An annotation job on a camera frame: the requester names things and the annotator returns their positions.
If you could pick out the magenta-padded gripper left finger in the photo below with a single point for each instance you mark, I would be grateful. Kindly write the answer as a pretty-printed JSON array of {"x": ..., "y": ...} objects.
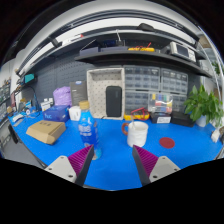
[{"x": 68, "y": 166}]

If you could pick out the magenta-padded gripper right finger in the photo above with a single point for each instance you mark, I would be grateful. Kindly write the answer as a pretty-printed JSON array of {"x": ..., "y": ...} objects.
[{"x": 156, "y": 166}]

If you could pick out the blue drink bottle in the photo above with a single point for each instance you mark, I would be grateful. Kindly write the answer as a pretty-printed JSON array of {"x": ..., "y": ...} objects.
[{"x": 88, "y": 130}]

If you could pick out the flat round red coaster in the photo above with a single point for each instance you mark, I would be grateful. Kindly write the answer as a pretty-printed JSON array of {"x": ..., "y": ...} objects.
[{"x": 167, "y": 143}]

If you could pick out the white ribbed mug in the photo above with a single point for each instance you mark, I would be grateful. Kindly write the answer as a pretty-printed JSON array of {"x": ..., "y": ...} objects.
[{"x": 137, "y": 135}]

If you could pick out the brown cardboard box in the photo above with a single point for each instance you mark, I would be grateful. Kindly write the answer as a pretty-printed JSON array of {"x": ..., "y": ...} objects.
[{"x": 45, "y": 130}]

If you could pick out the black box with white label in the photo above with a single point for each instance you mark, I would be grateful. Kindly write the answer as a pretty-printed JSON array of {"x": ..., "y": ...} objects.
[{"x": 160, "y": 118}]

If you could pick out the white spoon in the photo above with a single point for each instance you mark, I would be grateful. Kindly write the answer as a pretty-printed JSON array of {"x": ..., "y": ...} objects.
[{"x": 133, "y": 122}]

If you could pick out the white product box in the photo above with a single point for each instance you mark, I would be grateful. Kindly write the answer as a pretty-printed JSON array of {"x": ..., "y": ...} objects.
[{"x": 75, "y": 114}]

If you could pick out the black flat case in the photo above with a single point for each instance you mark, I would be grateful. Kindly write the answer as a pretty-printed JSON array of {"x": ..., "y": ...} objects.
[{"x": 181, "y": 119}]

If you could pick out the blue product box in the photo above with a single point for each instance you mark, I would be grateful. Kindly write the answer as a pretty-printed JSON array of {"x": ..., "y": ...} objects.
[{"x": 56, "y": 113}]

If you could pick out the yellow multimeter with red leads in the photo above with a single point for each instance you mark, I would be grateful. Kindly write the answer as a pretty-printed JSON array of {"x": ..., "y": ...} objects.
[{"x": 137, "y": 115}]

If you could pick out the white power adapter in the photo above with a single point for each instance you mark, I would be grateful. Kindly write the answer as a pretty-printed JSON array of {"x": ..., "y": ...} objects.
[{"x": 215, "y": 135}]

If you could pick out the grey parts drawer cabinet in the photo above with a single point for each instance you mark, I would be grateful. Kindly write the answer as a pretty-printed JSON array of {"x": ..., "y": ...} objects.
[
  {"x": 179, "y": 102},
  {"x": 174, "y": 81},
  {"x": 136, "y": 101},
  {"x": 141, "y": 77}
]

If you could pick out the purple plastic bag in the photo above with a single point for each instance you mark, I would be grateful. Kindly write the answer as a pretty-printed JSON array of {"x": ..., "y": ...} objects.
[{"x": 62, "y": 96}]

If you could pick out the dark grey upright box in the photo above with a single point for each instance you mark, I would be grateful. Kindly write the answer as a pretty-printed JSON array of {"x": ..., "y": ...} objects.
[{"x": 78, "y": 93}]

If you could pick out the potted green plant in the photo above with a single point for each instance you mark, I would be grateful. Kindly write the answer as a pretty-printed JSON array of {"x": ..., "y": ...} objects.
[{"x": 201, "y": 105}]

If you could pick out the black rounded speaker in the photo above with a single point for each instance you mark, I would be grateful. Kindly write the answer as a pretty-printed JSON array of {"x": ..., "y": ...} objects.
[{"x": 113, "y": 101}]

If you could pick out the white perforated tray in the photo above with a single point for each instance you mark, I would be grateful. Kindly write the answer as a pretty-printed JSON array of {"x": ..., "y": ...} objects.
[{"x": 97, "y": 93}]

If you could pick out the black workbench shelf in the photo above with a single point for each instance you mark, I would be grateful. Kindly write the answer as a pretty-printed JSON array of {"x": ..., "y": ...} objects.
[{"x": 133, "y": 58}]

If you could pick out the grey oscilloscope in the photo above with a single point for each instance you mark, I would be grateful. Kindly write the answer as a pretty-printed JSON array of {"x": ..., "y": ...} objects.
[{"x": 182, "y": 51}]

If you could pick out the yellow meter with red leads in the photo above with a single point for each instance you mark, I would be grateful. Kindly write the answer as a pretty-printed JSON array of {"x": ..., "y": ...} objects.
[{"x": 141, "y": 49}]

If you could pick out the white metal shelf unit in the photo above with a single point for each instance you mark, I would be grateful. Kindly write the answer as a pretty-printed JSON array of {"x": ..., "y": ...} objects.
[{"x": 213, "y": 56}]

